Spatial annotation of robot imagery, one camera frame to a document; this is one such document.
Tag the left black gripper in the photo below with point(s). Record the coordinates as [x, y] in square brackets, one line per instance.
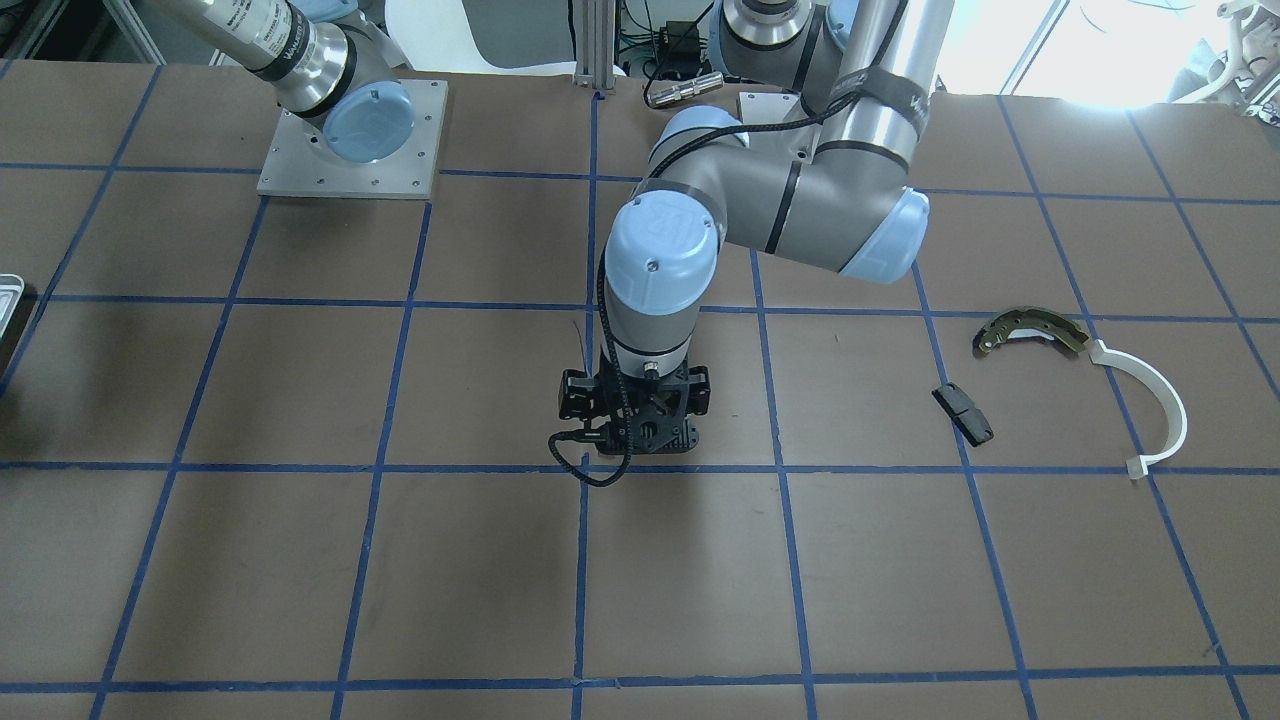
[577, 395]

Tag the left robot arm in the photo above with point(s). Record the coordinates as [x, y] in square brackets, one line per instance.
[825, 187]

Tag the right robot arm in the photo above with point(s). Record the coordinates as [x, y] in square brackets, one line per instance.
[328, 63]

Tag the silver metal tray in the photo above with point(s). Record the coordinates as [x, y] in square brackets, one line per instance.
[12, 289]

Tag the black brake pad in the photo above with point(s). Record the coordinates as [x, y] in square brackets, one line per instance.
[960, 408]

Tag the olive brake shoe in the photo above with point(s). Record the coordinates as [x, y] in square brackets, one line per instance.
[1030, 323]

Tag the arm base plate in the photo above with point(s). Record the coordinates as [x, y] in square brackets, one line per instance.
[758, 107]
[379, 142]

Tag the aluminium frame post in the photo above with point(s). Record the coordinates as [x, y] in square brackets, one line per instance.
[594, 33]

